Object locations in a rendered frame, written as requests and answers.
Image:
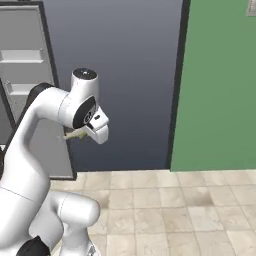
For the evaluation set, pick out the dark grey fridge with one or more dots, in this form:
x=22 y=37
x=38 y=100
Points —
x=133 y=83

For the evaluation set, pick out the grey fridge door shelf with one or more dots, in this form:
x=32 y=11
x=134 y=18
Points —
x=20 y=88
x=20 y=56

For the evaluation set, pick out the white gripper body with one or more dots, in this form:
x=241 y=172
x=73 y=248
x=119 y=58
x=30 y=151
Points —
x=101 y=133

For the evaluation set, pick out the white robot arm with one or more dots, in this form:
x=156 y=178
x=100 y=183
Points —
x=23 y=173

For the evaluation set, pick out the pale green fish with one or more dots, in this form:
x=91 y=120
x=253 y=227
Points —
x=74 y=134

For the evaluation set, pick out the grey fridge door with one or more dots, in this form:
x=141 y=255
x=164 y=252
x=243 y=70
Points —
x=25 y=33

